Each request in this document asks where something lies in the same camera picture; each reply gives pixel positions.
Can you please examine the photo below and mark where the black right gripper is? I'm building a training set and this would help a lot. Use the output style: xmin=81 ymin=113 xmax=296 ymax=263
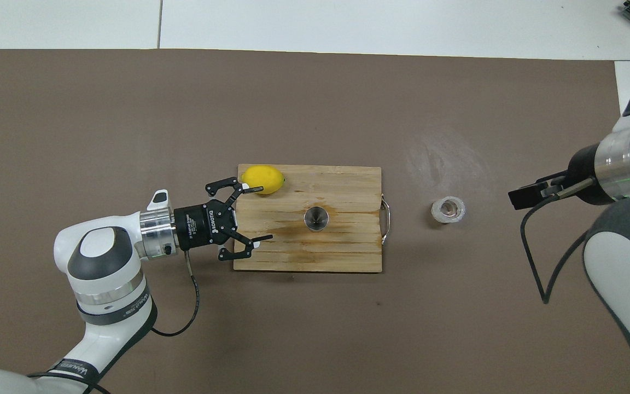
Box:
xmin=508 ymin=143 xmax=616 ymax=211

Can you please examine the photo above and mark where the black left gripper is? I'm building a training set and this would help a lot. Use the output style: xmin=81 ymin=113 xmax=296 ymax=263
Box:
xmin=174 ymin=177 xmax=273 ymax=261

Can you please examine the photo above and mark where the steel double jigger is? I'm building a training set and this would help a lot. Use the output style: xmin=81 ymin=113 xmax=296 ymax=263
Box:
xmin=304 ymin=206 xmax=330 ymax=233

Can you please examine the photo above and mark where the small clear glass cup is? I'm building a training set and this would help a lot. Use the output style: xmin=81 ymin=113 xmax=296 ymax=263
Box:
xmin=430 ymin=196 xmax=466 ymax=224

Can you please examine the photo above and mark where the yellow lemon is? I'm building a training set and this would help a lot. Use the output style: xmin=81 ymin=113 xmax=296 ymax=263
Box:
xmin=240 ymin=165 xmax=286 ymax=195

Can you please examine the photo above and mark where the wooden cutting board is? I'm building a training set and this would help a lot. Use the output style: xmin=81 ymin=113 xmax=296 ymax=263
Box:
xmin=233 ymin=164 xmax=392 ymax=273

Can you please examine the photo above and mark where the brown table mat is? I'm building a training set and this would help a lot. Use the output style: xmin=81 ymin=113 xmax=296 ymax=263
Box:
xmin=0 ymin=48 xmax=630 ymax=394

